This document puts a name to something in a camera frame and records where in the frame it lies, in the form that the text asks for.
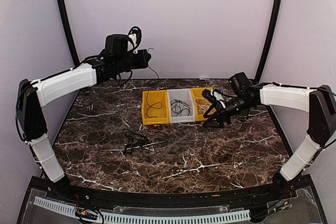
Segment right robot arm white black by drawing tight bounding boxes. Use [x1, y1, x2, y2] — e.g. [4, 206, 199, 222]
[202, 72, 335, 200]

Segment small circuit board wires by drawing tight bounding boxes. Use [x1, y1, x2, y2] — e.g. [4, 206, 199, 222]
[75, 202, 106, 224]

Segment black cable tangle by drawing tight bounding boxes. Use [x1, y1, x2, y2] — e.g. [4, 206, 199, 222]
[122, 128, 165, 155]

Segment white translucent bin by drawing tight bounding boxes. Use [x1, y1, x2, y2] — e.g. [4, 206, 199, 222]
[167, 89, 195, 124]

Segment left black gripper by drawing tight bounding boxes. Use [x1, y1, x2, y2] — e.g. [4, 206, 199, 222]
[115, 49, 151, 73]

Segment black front rail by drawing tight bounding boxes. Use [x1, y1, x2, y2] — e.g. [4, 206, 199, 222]
[36, 179, 290, 209]

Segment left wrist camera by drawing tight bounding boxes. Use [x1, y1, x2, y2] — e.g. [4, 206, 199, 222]
[127, 26, 142, 54]

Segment yellow bin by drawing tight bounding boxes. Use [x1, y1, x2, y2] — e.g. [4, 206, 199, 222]
[191, 87, 213, 122]
[142, 90, 170, 125]

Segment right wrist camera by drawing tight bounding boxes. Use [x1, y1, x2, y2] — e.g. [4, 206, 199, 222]
[202, 89, 226, 109]

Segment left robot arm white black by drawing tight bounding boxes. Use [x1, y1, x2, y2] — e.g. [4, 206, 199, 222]
[15, 33, 151, 201]

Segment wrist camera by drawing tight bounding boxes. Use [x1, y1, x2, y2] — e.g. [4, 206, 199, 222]
[127, 26, 142, 54]
[202, 89, 226, 109]

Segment left black frame post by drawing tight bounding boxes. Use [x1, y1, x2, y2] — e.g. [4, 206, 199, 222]
[57, 0, 80, 66]

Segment yellow bin front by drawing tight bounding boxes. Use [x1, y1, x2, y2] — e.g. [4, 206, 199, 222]
[191, 87, 213, 122]

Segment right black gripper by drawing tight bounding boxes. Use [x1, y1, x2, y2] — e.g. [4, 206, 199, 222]
[203, 95, 254, 128]

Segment right black frame post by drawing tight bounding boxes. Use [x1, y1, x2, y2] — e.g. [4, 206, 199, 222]
[254, 0, 281, 83]

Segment white slotted cable duct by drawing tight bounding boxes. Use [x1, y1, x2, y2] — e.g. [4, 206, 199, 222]
[34, 196, 250, 223]

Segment black frame post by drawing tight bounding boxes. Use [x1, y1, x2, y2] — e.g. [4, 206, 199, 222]
[254, 0, 281, 83]
[57, 0, 80, 66]

